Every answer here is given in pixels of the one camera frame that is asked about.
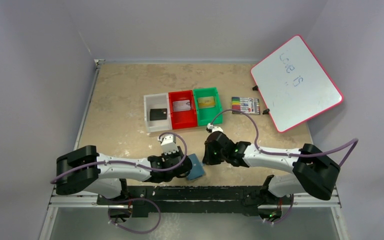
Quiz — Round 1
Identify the white plastic bin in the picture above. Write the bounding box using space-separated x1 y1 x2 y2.
143 92 173 133

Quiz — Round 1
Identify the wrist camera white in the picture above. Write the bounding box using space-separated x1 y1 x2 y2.
206 123 217 133
158 134 178 155

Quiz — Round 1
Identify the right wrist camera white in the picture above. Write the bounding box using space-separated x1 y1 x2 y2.
206 123 217 133

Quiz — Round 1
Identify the green plastic bin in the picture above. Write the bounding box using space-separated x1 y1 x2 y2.
192 87 223 127

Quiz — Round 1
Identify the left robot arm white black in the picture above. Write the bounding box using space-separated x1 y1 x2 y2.
51 145 193 199

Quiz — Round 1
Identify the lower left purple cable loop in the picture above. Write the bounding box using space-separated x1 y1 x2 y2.
107 197 162 235

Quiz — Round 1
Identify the marker pen pack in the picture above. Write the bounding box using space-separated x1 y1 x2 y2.
231 96 261 115

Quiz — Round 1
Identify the gold card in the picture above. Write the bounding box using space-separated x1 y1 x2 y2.
197 96 216 109

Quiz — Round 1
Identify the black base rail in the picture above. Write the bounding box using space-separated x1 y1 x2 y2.
95 185 294 218

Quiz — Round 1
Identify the blue card holder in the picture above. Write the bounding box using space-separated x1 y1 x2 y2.
186 153 205 181

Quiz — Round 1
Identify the red plastic bin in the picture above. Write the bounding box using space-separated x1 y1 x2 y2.
168 90 198 130

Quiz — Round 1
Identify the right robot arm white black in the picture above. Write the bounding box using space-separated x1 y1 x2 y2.
202 131 341 201

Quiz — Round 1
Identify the purple cable loop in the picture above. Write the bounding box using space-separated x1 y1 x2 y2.
262 193 295 226
107 197 162 235

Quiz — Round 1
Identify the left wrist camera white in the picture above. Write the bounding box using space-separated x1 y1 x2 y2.
158 134 178 155

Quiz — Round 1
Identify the black whiteboard clip lower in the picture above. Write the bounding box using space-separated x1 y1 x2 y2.
261 108 270 115

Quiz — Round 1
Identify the white grey card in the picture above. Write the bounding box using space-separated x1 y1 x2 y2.
172 99 192 112

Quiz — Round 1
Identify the black card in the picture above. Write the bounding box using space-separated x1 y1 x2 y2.
149 108 168 121

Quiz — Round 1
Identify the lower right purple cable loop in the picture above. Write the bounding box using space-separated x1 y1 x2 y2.
262 193 295 226

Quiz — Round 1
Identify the whiteboard with pink frame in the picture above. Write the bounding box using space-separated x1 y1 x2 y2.
250 35 344 133

